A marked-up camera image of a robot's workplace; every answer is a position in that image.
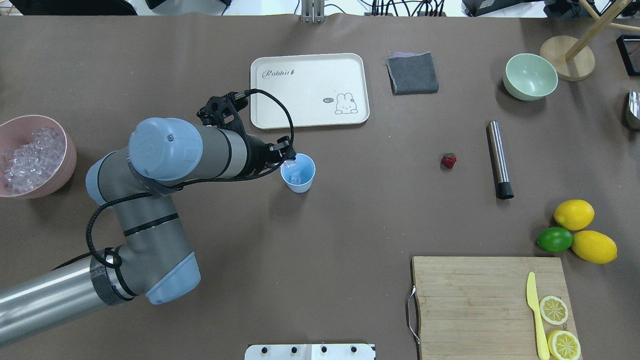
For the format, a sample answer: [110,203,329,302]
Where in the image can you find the pink bowl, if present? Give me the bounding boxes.
[1,114,77,199]

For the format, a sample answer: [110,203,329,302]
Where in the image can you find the upper lemon half slice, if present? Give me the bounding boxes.
[547,330,582,360]

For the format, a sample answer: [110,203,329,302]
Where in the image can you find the whole yellow lemon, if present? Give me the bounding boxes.
[553,199,595,231]
[571,230,618,264]

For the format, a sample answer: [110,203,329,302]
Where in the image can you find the red strawberry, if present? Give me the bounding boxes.
[440,152,457,170]

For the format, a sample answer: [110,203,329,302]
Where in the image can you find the wooden mug tree stand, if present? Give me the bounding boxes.
[539,0,639,82]

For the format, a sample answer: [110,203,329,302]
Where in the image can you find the aluminium frame post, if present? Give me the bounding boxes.
[300,0,326,24]

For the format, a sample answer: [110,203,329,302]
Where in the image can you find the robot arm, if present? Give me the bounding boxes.
[1,117,296,346]

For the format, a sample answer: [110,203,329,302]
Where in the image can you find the cream rabbit tray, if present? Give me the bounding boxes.
[250,53,370,127]

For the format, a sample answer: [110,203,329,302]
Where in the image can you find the light blue plastic cup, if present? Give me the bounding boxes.
[279,153,316,194]

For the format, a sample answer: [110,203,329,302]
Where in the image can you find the wooden cutting board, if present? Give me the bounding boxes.
[411,256,578,360]

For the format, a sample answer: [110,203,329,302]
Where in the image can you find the lower lemon half slice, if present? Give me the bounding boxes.
[539,295,569,326]

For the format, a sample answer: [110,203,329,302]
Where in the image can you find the clear ice cubes pile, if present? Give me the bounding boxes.
[0,127,66,196]

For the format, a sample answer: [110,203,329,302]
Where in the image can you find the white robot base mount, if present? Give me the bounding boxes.
[244,342,377,360]

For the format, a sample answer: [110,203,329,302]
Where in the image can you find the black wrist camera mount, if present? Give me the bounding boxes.
[196,91,249,138]

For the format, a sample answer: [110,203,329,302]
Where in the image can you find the green lime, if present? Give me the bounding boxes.
[536,227,574,253]

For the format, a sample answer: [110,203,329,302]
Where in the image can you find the steel muddler black tip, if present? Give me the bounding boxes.
[486,120,515,200]

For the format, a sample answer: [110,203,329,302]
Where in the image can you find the yellow plastic knife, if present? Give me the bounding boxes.
[525,272,551,360]

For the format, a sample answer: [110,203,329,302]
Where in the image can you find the lemon half slice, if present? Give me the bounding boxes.
[547,330,582,360]
[539,295,569,326]

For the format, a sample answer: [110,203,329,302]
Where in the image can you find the mint green bowl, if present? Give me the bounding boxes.
[502,53,559,101]

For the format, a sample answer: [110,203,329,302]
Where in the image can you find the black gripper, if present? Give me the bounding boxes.
[257,136,297,173]

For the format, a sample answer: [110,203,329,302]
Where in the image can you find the steel ice scoop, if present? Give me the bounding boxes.
[624,90,640,132]

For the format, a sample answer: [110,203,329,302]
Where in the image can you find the grey folded cloth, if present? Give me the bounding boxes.
[385,51,440,95]

